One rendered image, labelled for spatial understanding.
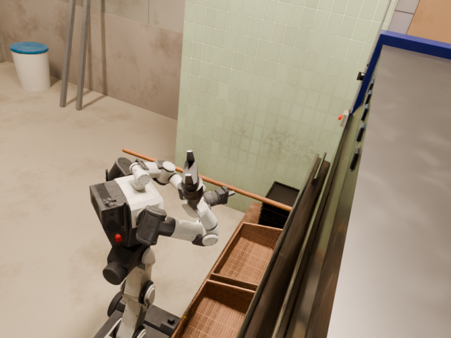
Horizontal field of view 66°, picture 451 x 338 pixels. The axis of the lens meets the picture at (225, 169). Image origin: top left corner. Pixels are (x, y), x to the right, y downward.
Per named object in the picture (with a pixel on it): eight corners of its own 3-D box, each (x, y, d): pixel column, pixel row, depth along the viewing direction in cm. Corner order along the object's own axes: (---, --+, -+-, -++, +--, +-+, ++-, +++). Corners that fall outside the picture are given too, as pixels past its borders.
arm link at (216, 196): (222, 181, 206) (205, 186, 200) (231, 190, 199) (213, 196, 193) (219, 198, 213) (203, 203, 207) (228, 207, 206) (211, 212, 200)
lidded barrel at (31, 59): (61, 86, 588) (56, 47, 552) (34, 95, 546) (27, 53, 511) (37, 78, 604) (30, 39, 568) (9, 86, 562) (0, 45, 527)
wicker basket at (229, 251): (300, 261, 253) (310, 233, 238) (278, 323, 208) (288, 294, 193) (239, 235, 266) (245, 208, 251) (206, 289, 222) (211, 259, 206)
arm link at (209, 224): (211, 215, 153) (225, 237, 166) (207, 198, 160) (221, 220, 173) (189, 224, 153) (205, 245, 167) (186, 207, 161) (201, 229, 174)
